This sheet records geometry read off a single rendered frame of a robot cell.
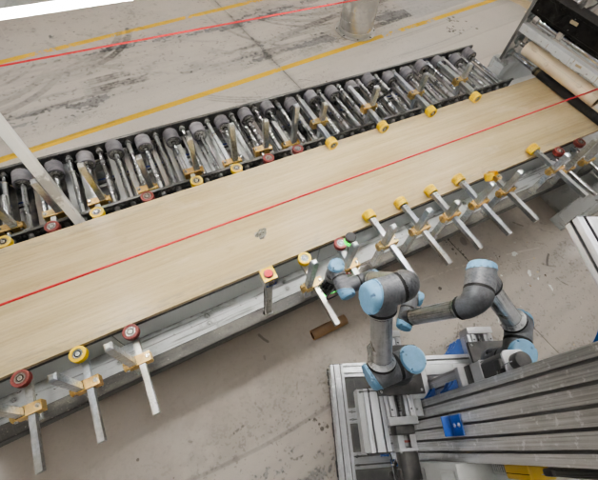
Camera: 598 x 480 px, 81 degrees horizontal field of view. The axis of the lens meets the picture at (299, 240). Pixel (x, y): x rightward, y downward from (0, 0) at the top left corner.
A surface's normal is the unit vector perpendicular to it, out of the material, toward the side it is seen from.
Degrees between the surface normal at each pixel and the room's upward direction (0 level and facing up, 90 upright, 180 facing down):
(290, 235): 0
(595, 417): 90
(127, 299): 0
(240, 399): 0
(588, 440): 90
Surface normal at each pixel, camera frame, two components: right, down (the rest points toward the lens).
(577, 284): 0.07, -0.52
